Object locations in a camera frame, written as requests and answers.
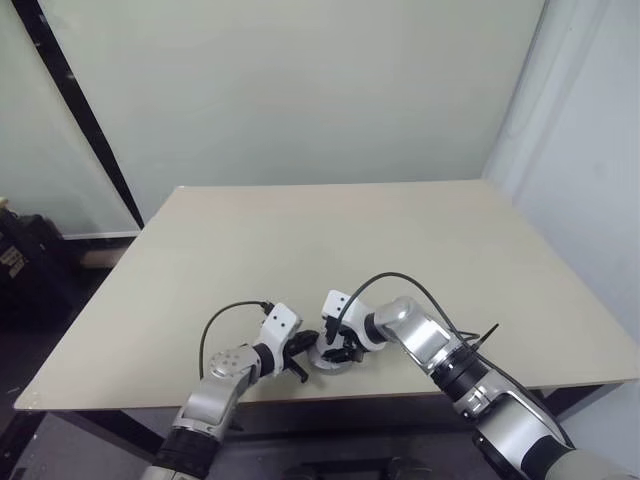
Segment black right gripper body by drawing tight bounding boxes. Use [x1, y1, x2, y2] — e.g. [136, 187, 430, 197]
[337, 326, 365, 364]

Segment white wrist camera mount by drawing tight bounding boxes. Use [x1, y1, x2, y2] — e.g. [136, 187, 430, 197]
[319, 289, 372, 352]
[256, 301, 305, 352]

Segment black cable tie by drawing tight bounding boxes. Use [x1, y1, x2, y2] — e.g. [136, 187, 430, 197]
[468, 323, 501, 347]

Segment small tan cardboard box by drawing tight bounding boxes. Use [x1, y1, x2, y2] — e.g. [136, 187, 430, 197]
[79, 246, 125, 270]

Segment black table frame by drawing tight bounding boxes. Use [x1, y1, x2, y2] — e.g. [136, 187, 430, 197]
[0, 377, 640, 480]

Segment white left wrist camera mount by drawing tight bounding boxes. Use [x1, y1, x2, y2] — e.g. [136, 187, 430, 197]
[256, 301, 305, 352]

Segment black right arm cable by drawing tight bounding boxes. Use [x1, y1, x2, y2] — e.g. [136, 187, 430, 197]
[335, 271, 484, 354]

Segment small white round object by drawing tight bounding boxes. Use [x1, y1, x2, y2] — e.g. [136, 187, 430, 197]
[309, 344, 359, 376]

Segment black slanted frame post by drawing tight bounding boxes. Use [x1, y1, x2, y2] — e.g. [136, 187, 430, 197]
[13, 0, 147, 237]

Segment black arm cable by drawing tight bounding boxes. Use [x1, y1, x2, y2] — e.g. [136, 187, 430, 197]
[335, 271, 484, 354]
[198, 300, 275, 382]

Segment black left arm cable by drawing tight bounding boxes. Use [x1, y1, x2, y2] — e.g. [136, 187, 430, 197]
[198, 300, 275, 382]

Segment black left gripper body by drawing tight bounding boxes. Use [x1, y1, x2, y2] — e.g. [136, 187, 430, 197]
[275, 334, 305, 375]

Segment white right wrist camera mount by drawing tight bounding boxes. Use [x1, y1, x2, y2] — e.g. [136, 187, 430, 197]
[319, 289, 372, 352]

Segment black equipment cases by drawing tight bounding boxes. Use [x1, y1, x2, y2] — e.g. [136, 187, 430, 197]
[0, 198, 69, 329]

